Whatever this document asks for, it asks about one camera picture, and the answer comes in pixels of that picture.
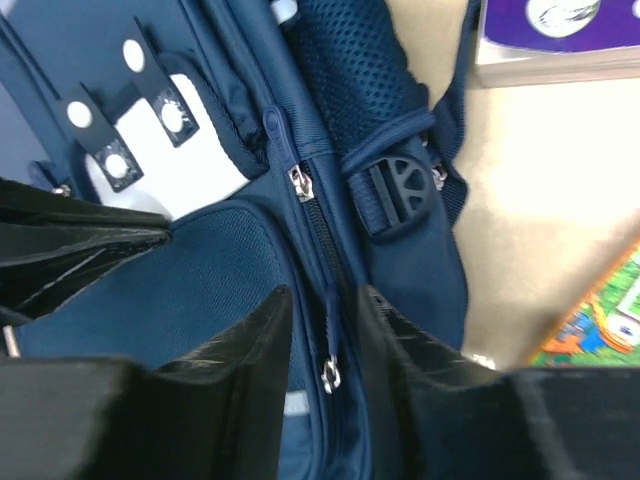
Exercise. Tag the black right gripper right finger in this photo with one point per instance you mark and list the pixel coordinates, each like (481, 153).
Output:
(434, 414)

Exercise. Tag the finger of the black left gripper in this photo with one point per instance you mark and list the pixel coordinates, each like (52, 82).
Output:
(53, 246)

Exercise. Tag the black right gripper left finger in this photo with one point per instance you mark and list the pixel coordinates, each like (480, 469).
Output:
(215, 413)

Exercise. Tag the navy blue student backpack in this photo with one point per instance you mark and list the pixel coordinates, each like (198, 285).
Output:
(287, 144)

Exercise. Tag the orange Treehouse book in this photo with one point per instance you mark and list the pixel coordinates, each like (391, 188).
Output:
(602, 329)

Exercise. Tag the purple paperback book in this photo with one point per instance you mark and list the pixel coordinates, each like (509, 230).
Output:
(536, 42)

